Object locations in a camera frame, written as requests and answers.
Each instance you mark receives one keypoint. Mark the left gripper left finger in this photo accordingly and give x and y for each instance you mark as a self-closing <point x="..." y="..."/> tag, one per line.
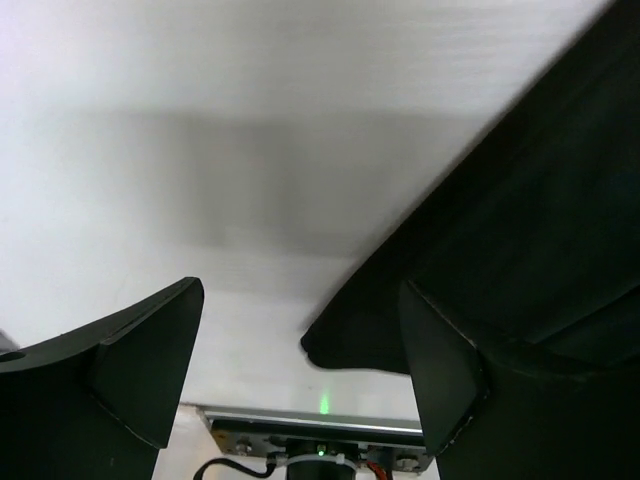
<point x="99" y="402"/>

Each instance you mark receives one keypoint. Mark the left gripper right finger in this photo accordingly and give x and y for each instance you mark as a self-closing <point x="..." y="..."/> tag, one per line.
<point x="495" y="407"/>

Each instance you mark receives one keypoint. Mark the black t-shirt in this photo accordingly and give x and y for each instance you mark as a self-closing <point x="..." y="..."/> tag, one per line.
<point x="535" y="232"/>

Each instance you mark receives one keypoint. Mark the aluminium frame rail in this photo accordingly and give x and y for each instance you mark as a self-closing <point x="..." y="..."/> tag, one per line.
<point x="359" y="423"/>

